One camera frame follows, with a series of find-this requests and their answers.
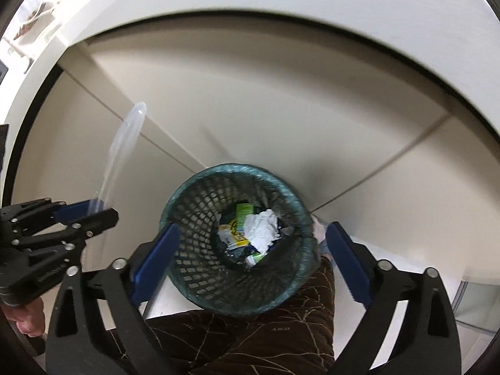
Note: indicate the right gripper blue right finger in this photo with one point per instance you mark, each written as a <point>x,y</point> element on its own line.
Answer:
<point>355,262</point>

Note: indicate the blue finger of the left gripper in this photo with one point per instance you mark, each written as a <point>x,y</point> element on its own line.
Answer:
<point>69,214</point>

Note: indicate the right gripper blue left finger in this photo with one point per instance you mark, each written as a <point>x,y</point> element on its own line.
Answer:
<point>150,261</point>

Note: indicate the yellow white snack wrapper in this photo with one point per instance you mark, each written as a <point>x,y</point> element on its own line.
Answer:
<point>231,237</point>

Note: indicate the clear plastic tube bag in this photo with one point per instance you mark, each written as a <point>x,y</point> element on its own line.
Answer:
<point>119,153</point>

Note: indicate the white tissue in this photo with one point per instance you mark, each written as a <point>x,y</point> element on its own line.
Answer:
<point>261,230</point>

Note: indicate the white plastic pill bottle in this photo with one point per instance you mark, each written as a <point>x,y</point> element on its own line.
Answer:
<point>254,258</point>

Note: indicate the green white medicine box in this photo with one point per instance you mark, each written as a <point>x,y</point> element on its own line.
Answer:
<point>243,209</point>

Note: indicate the dark mesh trash bin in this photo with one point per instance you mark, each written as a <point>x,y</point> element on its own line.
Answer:
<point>218,280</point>

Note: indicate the person's left hand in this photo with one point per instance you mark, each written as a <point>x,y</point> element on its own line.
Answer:
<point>29,319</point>

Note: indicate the brown patterned trousers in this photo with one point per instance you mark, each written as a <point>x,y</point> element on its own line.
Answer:
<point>294,338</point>

